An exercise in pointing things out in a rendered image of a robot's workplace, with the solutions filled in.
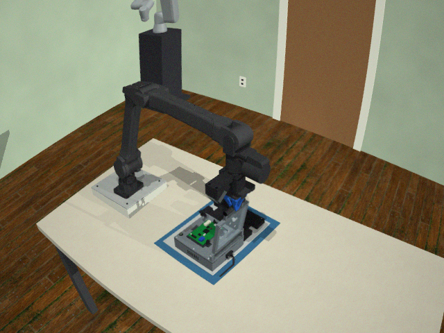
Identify green circuit board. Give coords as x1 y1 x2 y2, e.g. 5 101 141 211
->
188 220 216 245

